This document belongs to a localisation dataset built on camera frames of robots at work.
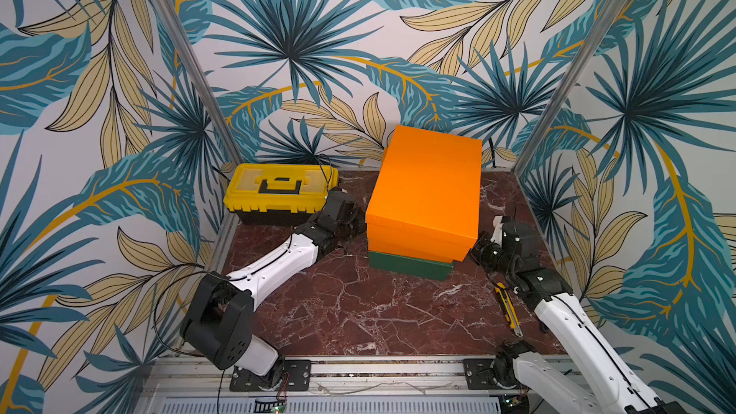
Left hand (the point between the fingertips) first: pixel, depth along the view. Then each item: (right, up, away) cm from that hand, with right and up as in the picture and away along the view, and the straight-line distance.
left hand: (372, 222), depth 84 cm
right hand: (+23, -4, -6) cm, 24 cm away
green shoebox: (+18, -16, +9) cm, 26 cm away
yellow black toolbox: (-30, +8, +9) cm, 33 cm away
